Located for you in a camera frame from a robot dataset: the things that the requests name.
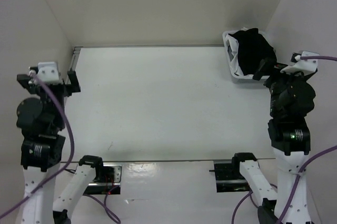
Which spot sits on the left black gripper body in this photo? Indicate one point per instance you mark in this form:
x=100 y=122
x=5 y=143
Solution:
x=35 y=88

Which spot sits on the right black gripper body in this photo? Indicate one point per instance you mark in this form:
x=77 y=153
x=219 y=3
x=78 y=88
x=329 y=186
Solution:
x=278 y=78

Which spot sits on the black skirt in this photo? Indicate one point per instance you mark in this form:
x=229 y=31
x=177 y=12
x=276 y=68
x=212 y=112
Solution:
x=253 y=47

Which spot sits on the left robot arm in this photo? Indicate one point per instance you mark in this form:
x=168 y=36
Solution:
x=40 y=119

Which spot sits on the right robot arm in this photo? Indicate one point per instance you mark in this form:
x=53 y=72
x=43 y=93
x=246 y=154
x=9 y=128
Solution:
x=291 y=100

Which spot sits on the white plastic laundry basket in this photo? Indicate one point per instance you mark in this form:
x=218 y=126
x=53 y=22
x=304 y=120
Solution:
x=249 y=79

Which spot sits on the white skirt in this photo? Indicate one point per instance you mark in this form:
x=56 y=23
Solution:
x=232 y=48

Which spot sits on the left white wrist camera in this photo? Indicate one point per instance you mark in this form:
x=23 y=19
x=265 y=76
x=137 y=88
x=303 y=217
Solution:
x=47 y=72

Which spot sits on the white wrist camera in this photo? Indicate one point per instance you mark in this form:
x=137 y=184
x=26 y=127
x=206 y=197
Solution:
x=47 y=72
x=305 y=61

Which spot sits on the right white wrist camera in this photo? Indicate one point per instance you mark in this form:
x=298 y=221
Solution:
x=305 y=61

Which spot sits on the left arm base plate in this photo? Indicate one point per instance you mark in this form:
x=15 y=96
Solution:
x=109 y=182

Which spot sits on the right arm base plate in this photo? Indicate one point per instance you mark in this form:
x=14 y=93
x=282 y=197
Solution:
x=227 y=177

